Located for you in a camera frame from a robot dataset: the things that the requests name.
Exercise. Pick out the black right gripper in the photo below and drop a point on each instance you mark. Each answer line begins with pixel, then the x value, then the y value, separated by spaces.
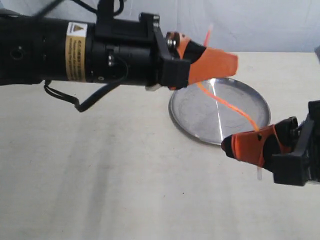
pixel 296 167

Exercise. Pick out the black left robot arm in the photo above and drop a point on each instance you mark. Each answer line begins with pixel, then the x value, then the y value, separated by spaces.
pixel 32 51

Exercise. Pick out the round silver metal plate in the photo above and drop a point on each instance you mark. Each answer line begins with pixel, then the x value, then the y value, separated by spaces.
pixel 199 116

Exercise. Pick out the white backdrop cloth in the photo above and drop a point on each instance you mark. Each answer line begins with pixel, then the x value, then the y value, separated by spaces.
pixel 238 25

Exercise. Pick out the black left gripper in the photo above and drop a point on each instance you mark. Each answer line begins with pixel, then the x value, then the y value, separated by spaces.
pixel 136 53

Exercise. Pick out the orange glow stick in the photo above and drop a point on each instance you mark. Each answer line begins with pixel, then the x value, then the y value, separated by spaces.
pixel 218 99

